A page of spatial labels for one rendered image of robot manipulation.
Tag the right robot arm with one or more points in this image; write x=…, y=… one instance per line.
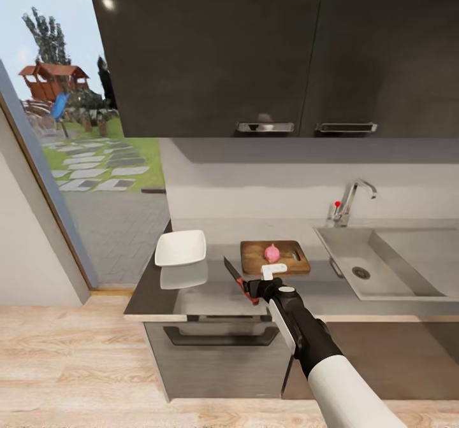
x=343, y=396

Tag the vidalia onion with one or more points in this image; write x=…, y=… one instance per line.
x=272, y=255

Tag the cabinet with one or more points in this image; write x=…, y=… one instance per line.
x=283, y=68

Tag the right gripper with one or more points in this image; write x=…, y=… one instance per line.
x=257, y=288

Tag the cutting board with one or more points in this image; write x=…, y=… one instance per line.
x=253, y=257

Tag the parer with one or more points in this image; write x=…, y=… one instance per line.
x=237, y=276

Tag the bowl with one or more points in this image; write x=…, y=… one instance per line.
x=181, y=248

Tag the fixed window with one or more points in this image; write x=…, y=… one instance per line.
x=105, y=191

